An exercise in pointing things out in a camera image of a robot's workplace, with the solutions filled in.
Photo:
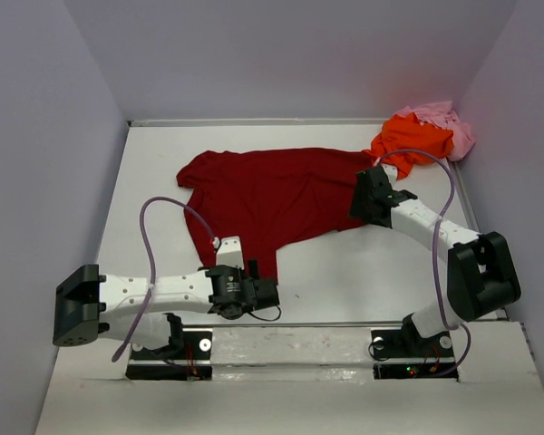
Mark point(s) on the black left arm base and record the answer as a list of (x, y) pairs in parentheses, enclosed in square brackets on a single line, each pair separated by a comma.
[(185, 357)]

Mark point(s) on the dark red t shirt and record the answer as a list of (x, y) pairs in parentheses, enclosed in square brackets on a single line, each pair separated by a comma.
[(273, 198)]

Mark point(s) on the white rail at table edge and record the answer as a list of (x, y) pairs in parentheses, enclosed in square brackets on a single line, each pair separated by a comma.
[(251, 122)]

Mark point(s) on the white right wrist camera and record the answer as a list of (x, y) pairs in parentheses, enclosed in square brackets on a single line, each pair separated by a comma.
[(391, 173)]

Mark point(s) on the pink t shirt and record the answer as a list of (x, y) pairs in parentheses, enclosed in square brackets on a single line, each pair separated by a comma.
[(442, 115)]

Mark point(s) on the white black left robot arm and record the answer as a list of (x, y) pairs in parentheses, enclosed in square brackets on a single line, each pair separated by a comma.
[(90, 305)]

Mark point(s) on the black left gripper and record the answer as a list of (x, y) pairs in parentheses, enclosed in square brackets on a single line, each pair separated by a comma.
[(250, 271)]

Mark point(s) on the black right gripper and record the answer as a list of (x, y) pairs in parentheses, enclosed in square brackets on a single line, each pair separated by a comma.
[(357, 209)]

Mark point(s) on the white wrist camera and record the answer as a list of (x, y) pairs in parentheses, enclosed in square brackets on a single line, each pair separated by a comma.
[(228, 251), (391, 173)]

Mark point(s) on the orange t shirt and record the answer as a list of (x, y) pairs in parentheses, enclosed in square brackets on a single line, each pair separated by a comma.
[(406, 132)]

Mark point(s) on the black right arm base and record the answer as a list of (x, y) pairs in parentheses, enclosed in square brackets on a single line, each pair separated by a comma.
[(395, 359)]

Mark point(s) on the white front board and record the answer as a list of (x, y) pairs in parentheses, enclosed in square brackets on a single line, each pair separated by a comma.
[(498, 391)]

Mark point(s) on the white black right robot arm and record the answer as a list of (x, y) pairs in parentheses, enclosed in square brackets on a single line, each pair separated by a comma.
[(480, 275)]

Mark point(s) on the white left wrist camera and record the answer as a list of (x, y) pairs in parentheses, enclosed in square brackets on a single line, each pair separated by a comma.
[(228, 251)]

